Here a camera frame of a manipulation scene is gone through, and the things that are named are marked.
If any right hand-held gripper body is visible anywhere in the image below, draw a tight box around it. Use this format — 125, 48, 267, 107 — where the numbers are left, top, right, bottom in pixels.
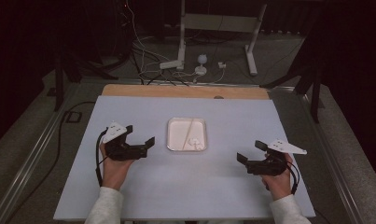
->
245, 139, 308, 177

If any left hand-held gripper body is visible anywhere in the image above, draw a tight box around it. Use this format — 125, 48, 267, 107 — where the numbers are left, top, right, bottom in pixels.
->
102, 121, 150, 162

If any white square tray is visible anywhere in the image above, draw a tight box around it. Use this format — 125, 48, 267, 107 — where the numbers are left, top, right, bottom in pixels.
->
166, 117, 208, 153

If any thin wooden skewer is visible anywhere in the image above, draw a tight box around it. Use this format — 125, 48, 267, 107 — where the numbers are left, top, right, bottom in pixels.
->
181, 118, 196, 150

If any person's right hand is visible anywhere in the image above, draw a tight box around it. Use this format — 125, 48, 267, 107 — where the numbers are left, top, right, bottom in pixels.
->
259, 152, 294, 202

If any person's left hand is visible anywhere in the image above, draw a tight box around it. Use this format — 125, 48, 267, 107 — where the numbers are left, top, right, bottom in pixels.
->
99, 142, 136, 191

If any pale blue table mat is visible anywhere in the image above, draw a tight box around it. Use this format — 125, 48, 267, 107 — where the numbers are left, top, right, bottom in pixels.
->
52, 94, 316, 221

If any white power strip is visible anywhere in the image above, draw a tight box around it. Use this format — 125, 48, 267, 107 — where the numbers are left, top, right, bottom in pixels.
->
159, 60, 184, 70

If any black metal stand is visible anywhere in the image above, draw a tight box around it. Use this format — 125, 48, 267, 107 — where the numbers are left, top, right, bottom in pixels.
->
52, 46, 129, 112
259, 34, 325, 124

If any small white round webcam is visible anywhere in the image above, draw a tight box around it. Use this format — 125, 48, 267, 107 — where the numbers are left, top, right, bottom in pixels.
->
194, 53, 209, 77

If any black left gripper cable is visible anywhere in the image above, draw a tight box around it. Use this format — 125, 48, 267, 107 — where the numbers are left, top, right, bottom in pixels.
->
94, 129, 111, 188

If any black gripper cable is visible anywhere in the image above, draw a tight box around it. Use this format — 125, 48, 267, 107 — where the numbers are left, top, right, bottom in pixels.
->
94, 129, 111, 188
285, 161, 301, 196

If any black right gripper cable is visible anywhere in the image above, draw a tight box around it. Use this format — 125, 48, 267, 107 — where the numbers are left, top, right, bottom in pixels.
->
285, 161, 301, 196

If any black square floor frame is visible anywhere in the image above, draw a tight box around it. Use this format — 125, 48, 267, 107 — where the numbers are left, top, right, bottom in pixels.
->
65, 110, 83, 123

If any silver metal floor rail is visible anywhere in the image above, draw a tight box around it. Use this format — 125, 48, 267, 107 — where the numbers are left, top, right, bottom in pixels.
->
0, 81, 81, 224
271, 86, 369, 224

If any long black floor cable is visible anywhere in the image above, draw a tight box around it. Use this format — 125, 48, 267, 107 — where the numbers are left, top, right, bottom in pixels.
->
4, 101, 97, 224

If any white floor cable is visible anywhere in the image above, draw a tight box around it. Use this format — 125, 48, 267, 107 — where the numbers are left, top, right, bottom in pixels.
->
125, 0, 227, 85

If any white metal stand frame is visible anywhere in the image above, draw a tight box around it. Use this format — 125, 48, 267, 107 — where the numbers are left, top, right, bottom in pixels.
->
159, 0, 268, 77

